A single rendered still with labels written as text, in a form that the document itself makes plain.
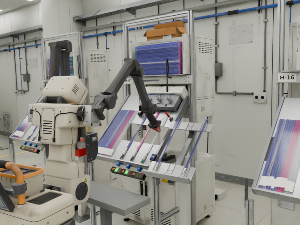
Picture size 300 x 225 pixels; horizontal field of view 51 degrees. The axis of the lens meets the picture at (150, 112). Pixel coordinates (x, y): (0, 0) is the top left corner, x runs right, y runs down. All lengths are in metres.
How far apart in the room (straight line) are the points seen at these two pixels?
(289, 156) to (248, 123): 2.05
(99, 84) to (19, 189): 2.48
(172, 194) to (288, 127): 1.09
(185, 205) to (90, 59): 2.12
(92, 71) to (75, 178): 2.10
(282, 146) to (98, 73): 2.42
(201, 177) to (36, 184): 1.68
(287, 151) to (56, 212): 1.31
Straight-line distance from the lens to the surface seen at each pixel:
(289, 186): 1.89
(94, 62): 3.77
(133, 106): 2.89
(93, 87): 3.75
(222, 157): 4.22
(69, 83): 1.78
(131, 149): 2.52
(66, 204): 1.59
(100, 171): 3.94
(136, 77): 2.09
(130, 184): 2.95
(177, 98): 2.57
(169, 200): 2.69
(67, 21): 5.74
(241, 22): 4.04
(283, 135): 2.08
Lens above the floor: 1.36
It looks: 6 degrees down
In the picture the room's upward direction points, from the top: 1 degrees counter-clockwise
